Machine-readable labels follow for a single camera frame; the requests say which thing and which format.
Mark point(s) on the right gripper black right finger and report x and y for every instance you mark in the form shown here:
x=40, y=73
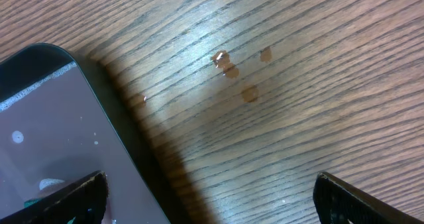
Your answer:
x=338, y=202

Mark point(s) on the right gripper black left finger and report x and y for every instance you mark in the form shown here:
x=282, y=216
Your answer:
x=83, y=201

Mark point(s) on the green sponge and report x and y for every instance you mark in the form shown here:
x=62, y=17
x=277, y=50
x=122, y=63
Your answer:
x=30, y=202

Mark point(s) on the black tray with water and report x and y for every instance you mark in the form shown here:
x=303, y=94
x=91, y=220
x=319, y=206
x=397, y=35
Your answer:
x=62, y=119

